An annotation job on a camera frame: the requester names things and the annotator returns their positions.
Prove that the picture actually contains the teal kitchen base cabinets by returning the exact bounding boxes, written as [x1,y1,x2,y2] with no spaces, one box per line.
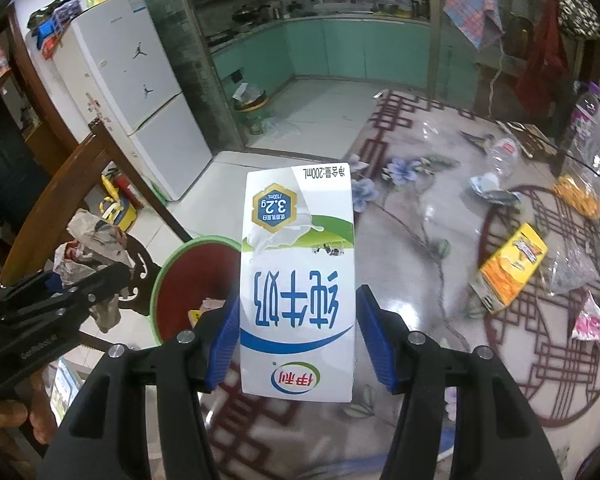
[212,15,433,83]

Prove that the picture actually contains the clear bottle with purple label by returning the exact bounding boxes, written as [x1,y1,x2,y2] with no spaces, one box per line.
[562,82,600,171]

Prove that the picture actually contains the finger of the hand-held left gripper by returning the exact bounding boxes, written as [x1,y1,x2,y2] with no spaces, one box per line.
[55,261,135,321]
[0,271,66,311]

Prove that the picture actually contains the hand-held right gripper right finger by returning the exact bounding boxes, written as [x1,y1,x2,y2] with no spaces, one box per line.
[356,285,563,480]

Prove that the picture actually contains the red cloth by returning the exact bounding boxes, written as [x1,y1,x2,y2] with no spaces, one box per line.
[514,0,571,116]

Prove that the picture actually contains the blue purple plastic basket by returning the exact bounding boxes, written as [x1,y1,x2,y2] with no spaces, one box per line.
[32,2,81,51]

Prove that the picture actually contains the green yellow kitchen bin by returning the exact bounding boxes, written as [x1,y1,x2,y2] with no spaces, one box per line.
[231,82,271,136]

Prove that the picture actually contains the clear plastic wrapper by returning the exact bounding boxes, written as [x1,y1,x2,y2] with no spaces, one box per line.
[540,245,600,296]

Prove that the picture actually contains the carved wooden chair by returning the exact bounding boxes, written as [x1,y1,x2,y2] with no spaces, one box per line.
[0,117,191,356]

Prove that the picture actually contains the bag of orange snacks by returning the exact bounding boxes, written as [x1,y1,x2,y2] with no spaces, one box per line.
[550,175,600,220]

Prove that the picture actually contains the pink wrapper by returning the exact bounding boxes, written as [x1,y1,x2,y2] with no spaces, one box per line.
[571,290,600,358]

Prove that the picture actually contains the clear bottle with red label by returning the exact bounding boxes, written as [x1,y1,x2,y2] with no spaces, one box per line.
[482,136,523,178]

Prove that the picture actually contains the crumpled blue wrapper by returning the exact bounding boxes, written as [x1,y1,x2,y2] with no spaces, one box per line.
[469,174,523,207]

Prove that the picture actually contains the thin white cable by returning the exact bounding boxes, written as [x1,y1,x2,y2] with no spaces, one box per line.
[487,42,503,116]

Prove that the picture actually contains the white green box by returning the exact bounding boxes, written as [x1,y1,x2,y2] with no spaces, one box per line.
[50,360,83,423]

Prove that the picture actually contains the white milk carton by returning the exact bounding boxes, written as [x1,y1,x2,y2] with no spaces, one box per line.
[239,162,357,403]

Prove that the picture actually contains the dark cloth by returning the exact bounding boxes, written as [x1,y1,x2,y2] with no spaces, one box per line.
[27,0,73,31]

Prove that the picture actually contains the white refrigerator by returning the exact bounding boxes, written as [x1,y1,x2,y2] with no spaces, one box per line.
[52,0,213,201]

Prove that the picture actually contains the yellow orange juice carton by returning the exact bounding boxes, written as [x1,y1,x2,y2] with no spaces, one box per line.
[469,222,549,315]

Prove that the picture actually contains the person's left hand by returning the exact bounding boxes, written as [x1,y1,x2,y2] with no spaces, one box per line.
[0,370,61,446]

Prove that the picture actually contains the yellow plastic toy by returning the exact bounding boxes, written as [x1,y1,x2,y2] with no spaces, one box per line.
[99,175,141,233]

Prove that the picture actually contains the glass sliding door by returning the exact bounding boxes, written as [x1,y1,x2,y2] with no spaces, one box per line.
[427,0,511,116]

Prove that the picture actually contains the checkered cloth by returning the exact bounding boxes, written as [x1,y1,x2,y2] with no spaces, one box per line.
[442,0,505,50]

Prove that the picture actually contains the brown snack packet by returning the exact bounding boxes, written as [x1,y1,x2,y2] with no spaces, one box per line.
[497,121,556,158]

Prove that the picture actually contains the red bin with green rim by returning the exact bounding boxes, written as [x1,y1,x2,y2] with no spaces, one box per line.
[150,236,243,346]

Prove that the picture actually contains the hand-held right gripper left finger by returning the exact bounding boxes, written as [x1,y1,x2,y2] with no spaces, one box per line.
[42,296,242,480]

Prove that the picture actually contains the paper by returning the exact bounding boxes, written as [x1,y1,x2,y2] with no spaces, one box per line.
[54,209,133,332]

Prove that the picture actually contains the black wok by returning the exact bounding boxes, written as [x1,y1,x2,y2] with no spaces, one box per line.
[232,4,271,23]

